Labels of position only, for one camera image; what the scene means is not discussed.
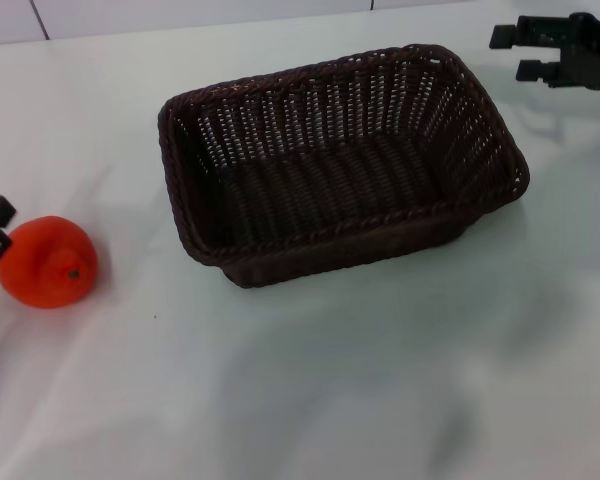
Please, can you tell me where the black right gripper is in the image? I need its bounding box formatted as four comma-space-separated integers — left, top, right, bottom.
488, 11, 600, 93

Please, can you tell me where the dark brown woven rectangular basket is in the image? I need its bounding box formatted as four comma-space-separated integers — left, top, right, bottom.
157, 43, 531, 290

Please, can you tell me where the orange fruit with stem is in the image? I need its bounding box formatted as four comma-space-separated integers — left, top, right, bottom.
0, 215, 100, 310

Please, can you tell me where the white tablecloth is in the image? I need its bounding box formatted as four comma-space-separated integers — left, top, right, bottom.
0, 0, 600, 480

